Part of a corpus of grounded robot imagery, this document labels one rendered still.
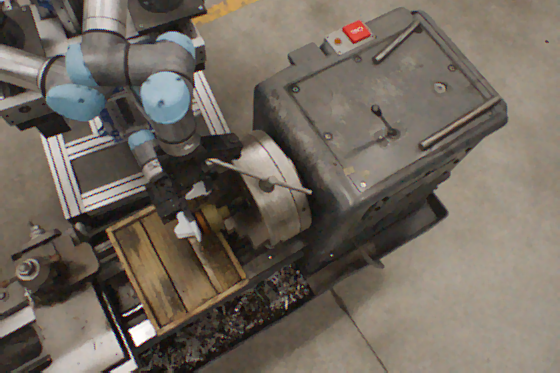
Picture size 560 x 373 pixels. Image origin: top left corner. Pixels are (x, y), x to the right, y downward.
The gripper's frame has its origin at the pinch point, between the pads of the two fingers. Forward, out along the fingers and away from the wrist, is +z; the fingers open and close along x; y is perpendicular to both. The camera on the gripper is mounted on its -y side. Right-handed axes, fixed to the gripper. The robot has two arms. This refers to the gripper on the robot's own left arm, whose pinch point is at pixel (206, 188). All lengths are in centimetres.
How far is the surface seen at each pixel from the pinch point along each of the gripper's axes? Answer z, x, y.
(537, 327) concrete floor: 146, 71, -120
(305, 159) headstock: 9.8, 0.3, -26.5
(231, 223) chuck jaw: 22.9, -0.1, -3.5
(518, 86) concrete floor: 128, -37, -209
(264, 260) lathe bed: 47.5, 5.0, -9.4
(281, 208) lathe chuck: 14.1, 7.1, -15.0
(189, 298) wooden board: 45.3, 4.2, 15.6
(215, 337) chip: 77, 10, 15
